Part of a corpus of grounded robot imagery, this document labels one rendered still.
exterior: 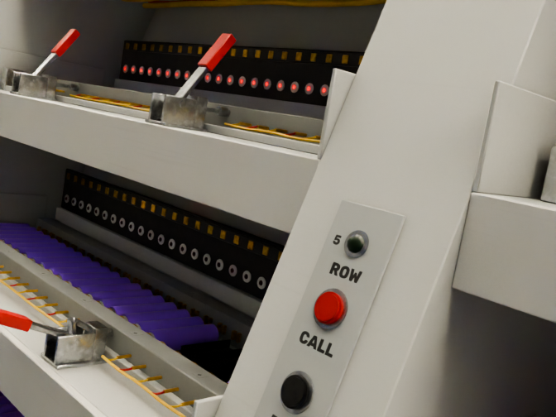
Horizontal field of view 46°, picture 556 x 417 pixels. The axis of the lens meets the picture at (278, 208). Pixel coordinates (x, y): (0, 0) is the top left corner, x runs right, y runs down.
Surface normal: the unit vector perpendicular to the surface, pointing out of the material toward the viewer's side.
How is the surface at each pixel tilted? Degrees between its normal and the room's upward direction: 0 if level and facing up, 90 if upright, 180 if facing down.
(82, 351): 90
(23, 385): 108
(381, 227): 90
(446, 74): 90
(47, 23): 90
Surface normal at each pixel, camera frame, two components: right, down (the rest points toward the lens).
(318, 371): -0.63, -0.34
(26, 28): 0.68, 0.21
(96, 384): 0.17, -0.98
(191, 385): -0.72, -0.04
